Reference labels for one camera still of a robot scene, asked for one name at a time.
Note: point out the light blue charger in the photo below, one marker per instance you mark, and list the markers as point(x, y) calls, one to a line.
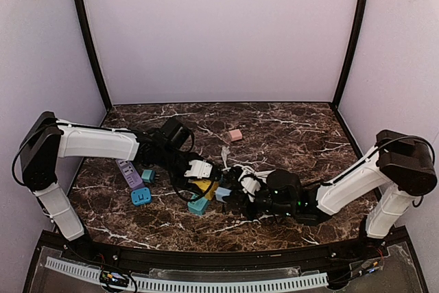
point(222, 193)

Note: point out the small teal plug adapter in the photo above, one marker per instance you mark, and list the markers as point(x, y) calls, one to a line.
point(149, 176)

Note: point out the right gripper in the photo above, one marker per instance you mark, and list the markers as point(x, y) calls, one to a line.
point(240, 198)

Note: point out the white slotted cable duct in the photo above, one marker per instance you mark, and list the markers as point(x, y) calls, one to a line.
point(181, 282)

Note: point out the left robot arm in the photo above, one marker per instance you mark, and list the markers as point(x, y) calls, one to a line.
point(50, 139)

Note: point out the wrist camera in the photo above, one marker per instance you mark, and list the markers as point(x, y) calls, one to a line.
point(199, 169)
point(249, 179)

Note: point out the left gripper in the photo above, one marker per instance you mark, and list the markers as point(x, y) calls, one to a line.
point(212, 176)

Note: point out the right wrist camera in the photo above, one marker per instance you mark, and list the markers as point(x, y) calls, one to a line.
point(249, 179)

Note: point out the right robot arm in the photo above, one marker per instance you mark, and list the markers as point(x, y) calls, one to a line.
point(405, 163)

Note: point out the teal power strip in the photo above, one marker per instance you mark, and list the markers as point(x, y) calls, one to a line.
point(199, 206)

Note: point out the blue square socket adapter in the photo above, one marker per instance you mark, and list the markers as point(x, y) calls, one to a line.
point(141, 196)

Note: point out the purple power strip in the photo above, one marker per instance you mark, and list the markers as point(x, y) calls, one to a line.
point(130, 174)

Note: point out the yellow cube socket adapter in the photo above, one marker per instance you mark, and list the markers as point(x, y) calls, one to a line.
point(204, 186)

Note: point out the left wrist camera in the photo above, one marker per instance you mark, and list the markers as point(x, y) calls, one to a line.
point(199, 169)

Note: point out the pink charger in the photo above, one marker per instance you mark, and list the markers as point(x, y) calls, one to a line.
point(235, 135)

